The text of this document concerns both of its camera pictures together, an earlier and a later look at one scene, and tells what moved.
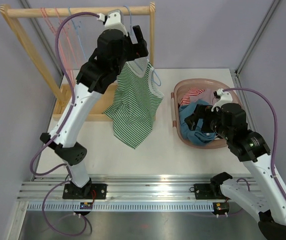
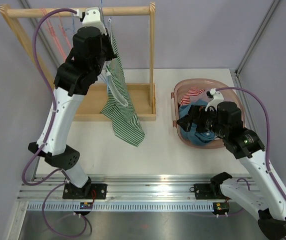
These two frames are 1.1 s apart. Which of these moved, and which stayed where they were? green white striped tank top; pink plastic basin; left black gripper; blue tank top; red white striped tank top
Moved: green white striped tank top; left black gripper
Stayed: pink plastic basin; blue tank top; red white striped tank top
